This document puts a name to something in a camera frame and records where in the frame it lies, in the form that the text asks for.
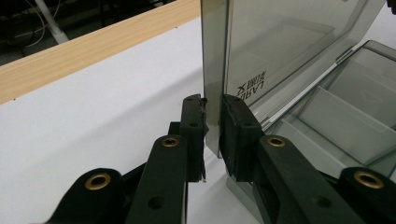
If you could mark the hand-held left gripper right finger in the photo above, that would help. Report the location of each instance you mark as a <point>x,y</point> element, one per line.
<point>243,140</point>

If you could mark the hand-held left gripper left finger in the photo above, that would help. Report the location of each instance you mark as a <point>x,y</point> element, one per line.
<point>193,140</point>

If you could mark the grey transparent compartment box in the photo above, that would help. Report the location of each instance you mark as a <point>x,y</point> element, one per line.
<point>280,46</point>

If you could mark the white table mat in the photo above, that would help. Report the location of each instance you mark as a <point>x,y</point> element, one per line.
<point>93,109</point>

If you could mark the white desk leg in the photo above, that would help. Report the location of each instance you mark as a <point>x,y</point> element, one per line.
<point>51,21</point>

